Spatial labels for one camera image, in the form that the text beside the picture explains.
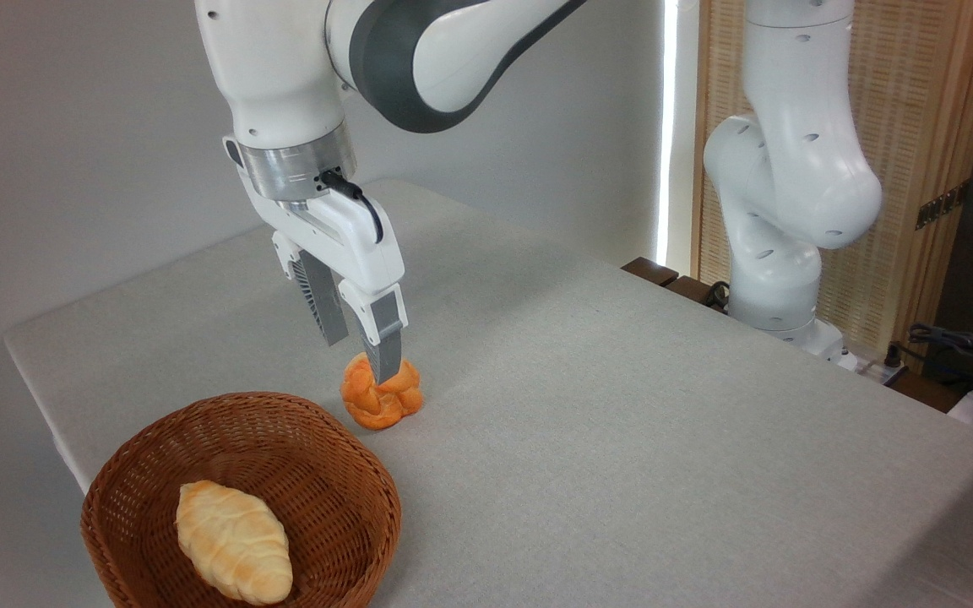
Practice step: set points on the white power strip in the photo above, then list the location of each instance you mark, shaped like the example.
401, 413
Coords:
871, 370

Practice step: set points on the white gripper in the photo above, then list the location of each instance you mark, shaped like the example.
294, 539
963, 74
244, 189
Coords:
364, 245

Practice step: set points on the bamboo folding screen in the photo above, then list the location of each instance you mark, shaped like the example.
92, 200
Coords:
909, 101

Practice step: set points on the round knotted bread roll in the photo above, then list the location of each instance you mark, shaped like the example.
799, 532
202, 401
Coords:
372, 401

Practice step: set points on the dark metal screen hinge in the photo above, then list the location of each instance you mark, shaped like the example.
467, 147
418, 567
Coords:
943, 205

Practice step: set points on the brown wicker basket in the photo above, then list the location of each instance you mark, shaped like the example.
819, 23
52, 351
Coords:
334, 507

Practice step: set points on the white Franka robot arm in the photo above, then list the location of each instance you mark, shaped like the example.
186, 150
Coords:
275, 67

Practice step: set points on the oval pale bread loaf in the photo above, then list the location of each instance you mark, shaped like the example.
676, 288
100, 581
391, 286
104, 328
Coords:
233, 540

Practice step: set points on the dark brown wooden block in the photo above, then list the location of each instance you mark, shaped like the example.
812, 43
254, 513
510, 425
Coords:
649, 270
693, 291

